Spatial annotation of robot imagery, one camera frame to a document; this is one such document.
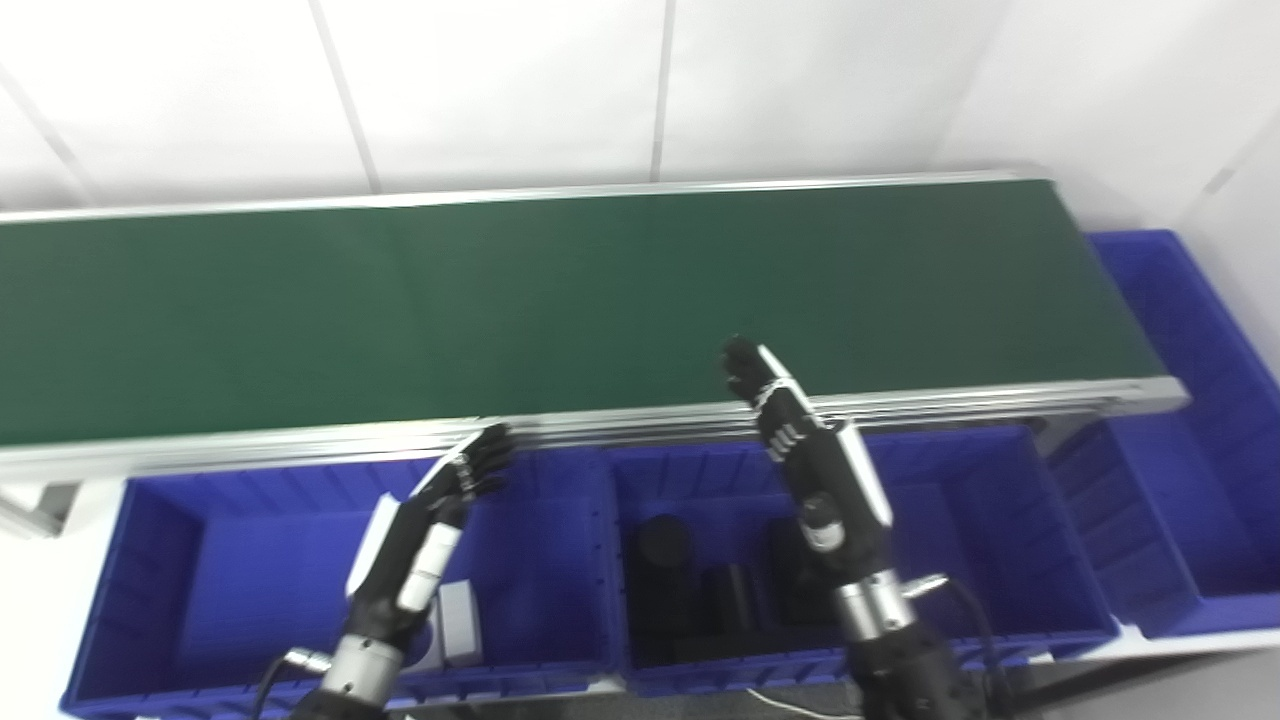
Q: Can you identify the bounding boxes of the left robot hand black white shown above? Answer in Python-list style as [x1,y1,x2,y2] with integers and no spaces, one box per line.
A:
[345,423,516,646]

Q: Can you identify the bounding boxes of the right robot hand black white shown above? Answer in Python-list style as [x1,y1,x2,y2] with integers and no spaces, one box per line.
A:
[722,335,894,591]

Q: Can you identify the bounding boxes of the black cylinder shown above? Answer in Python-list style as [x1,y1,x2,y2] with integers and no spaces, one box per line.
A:
[700,515,846,653]
[628,514,701,667]

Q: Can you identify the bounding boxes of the white part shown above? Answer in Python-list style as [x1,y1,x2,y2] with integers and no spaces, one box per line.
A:
[405,580,483,669]

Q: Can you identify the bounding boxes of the blue plastic bin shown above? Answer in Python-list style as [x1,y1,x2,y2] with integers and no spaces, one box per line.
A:
[605,425,1121,697]
[1045,230,1280,641]
[60,450,621,717]

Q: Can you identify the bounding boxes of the green conveyor belt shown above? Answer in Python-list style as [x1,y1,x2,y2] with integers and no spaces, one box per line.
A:
[0,180,1171,447]
[0,170,1191,487]

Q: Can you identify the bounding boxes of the aluminium conveyor leg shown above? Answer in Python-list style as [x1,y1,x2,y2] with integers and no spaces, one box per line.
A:
[0,483,81,541]

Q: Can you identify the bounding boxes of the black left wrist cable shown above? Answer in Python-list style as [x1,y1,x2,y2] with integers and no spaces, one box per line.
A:
[250,647,333,720]

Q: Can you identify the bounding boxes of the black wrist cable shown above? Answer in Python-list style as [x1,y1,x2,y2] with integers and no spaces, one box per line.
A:
[250,647,333,720]
[900,574,1013,720]

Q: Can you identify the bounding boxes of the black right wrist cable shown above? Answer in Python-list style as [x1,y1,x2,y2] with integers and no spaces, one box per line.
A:
[900,574,1013,720]

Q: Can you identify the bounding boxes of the thin white cable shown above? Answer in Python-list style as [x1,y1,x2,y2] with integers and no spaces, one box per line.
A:
[745,687,853,718]

